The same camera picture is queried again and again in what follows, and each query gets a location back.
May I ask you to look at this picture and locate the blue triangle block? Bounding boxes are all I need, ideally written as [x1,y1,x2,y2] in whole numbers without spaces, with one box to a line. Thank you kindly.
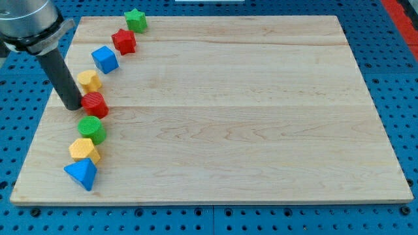
[64,158,97,191]

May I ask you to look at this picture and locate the red cylinder block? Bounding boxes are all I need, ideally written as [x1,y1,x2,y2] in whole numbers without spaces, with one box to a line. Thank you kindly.
[81,91,109,119]

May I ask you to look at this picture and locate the red star block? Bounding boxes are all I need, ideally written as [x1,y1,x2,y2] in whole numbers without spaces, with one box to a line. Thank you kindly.
[111,29,137,55]

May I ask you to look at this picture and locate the yellow hexagon block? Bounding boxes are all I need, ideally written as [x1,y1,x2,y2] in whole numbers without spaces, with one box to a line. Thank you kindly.
[69,138,101,164]

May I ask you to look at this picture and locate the red tape strip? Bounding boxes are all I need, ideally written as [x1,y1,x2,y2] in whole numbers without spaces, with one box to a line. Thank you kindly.
[381,0,417,59]

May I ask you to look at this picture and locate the wooden board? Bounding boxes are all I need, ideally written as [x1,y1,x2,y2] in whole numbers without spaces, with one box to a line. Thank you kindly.
[10,16,413,206]

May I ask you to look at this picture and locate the green cylinder block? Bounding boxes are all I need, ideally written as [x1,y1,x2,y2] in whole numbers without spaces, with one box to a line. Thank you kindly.
[77,116,106,145]

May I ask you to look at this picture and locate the green star block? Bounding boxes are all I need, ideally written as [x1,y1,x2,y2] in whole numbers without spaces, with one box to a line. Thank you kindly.
[124,8,148,33]

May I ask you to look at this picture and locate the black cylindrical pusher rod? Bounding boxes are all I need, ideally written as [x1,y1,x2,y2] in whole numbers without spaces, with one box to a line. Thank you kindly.
[36,48,82,110]

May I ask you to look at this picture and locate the blue cube block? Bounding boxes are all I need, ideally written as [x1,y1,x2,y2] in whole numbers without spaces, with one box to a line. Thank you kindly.
[91,46,119,74]

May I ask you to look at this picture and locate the yellow heart block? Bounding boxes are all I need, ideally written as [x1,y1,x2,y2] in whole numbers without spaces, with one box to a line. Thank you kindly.
[76,70,102,93]

